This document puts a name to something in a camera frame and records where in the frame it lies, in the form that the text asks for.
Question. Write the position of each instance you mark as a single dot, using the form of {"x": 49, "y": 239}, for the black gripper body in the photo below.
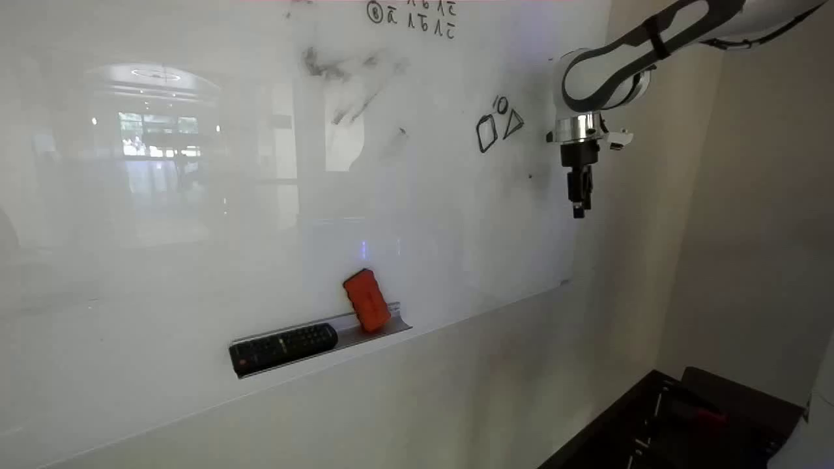
{"x": 581, "y": 157}

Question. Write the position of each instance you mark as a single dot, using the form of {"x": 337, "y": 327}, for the orange board duster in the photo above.
{"x": 370, "y": 300}

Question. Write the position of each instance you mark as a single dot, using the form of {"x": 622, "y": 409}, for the grey whiteboard tray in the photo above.
{"x": 387, "y": 323}

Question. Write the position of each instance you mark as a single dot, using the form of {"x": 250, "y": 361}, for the dark table with clutter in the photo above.
{"x": 688, "y": 426}

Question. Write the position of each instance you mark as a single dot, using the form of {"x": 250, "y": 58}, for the white glass whiteboard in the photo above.
{"x": 173, "y": 217}

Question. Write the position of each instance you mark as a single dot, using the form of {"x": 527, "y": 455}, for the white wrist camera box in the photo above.
{"x": 618, "y": 137}

